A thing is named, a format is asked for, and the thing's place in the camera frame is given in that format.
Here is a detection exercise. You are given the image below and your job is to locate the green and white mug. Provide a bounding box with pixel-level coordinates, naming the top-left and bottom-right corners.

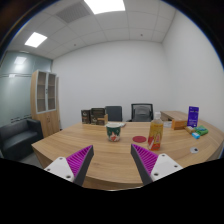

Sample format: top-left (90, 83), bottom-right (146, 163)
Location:
top-left (105, 122), bottom-right (122, 143)

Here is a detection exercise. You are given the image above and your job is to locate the black leather sofa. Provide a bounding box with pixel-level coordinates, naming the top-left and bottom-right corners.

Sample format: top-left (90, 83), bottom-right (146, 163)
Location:
top-left (0, 118), bottom-right (44, 162)

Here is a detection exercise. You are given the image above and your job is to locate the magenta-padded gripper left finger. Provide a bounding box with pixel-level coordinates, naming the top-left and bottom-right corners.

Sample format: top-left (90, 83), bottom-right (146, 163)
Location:
top-left (44, 144), bottom-right (95, 187)

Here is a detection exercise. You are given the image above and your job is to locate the orange-brown cardboard box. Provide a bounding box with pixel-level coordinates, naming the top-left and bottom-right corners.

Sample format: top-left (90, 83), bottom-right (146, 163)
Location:
top-left (171, 119), bottom-right (188, 130)

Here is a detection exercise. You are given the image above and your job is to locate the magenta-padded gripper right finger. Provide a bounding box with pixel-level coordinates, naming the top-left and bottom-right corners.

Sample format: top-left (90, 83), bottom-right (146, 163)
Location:
top-left (130, 143), bottom-right (184, 186)

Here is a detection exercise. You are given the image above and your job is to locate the small tan box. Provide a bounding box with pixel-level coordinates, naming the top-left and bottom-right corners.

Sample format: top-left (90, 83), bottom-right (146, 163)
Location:
top-left (184, 125), bottom-right (196, 135)

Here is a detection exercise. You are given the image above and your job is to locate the wooden shelf cabinet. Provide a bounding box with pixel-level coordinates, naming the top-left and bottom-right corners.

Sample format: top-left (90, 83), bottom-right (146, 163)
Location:
top-left (30, 69), bottom-right (61, 138)

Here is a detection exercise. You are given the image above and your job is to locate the black box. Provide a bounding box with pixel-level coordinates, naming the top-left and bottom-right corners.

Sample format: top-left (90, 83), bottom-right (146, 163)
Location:
top-left (90, 107), bottom-right (106, 126)

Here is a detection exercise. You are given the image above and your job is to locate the dark brown upright box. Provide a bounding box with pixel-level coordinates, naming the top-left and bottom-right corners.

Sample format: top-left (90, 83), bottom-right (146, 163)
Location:
top-left (80, 109), bottom-right (92, 125)

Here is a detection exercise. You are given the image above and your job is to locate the orange-labelled drink bottle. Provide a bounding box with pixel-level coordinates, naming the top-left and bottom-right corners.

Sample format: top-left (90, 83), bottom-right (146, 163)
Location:
top-left (147, 111), bottom-right (165, 152)

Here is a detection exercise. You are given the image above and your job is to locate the wooden side desk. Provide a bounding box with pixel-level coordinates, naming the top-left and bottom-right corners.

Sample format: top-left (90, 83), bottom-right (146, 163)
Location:
top-left (160, 110), bottom-right (189, 123)

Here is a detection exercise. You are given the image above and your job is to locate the grey mesh office chair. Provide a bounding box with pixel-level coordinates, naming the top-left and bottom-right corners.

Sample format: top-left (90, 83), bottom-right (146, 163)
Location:
top-left (126, 102), bottom-right (155, 123)

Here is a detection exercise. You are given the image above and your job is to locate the purple upright box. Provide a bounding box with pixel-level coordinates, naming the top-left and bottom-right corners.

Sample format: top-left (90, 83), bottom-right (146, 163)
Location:
top-left (187, 105), bottom-right (200, 128)

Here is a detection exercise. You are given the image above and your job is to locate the flat round red coaster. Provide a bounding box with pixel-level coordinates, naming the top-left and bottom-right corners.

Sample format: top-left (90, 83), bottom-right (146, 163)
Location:
top-left (132, 134), bottom-right (149, 144)

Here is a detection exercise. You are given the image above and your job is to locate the green box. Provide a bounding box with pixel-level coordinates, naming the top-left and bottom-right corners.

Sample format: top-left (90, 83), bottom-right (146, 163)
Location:
top-left (194, 125), bottom-right (209, 136)

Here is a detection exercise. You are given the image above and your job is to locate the small ceiling light panel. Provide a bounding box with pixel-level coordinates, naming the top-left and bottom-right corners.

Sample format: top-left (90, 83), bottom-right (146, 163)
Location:
top-left (24, 31), bottom-right (48, 49)

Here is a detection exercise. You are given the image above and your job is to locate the black office chair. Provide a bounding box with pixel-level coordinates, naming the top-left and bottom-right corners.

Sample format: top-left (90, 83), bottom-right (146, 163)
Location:
top-left (104, 105), bottom-right (124, 123)

